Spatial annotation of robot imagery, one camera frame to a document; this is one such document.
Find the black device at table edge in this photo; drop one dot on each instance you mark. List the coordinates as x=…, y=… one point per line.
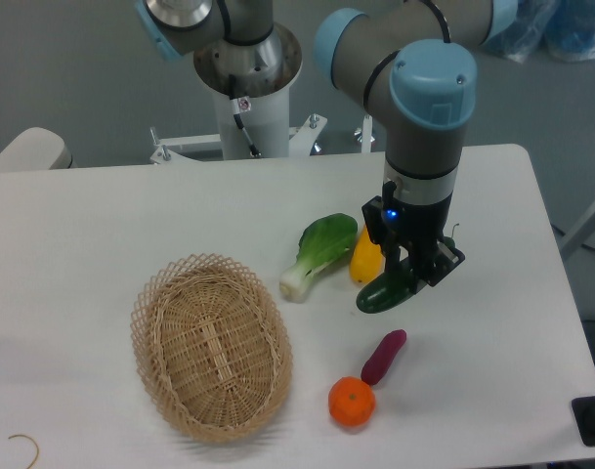
x=584, y=414

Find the green bok choy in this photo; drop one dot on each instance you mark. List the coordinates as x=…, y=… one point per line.
x=322, y=243

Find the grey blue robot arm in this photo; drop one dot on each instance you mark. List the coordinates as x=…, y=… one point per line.
x=411, y=70

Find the woven wicker basket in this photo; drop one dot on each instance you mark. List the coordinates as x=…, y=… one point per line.
x=211, y=348

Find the dark green cucumber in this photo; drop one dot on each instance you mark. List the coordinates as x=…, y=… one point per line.
x=387, y=291

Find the yellow squash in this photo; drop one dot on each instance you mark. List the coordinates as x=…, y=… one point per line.
x=367, y=260

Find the blue plastic bag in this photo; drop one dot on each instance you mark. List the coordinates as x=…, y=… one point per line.
x=565, y=28

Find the orange tangerine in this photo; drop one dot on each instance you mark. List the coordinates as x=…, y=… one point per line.
x=351, y=402

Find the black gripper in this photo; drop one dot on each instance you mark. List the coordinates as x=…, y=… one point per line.
x=402, y=229

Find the purple sweet potato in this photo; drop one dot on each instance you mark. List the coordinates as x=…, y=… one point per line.
x=378, y=364

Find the beige chair back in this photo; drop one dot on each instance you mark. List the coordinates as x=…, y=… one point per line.
x=36, y=149

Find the white frame at right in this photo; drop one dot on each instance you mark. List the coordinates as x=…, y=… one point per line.
x=582, y=229

